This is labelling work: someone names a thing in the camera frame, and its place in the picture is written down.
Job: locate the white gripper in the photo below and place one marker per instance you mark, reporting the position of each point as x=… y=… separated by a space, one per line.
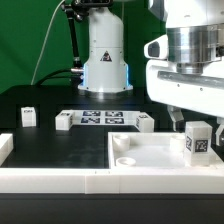
x=201 y=93

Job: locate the white square table top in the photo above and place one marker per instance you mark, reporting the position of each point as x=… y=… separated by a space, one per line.
x=151 y=151

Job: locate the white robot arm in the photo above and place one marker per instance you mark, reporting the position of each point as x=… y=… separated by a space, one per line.
x=185 y=68

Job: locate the white U-shaped obstacle fence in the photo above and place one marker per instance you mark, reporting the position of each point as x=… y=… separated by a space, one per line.
x=106 y=181

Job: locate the fiducial marker sheet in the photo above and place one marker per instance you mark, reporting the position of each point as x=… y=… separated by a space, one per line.
x=98 y=117

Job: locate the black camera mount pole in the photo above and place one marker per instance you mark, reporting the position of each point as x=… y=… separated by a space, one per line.
x=77 y=11

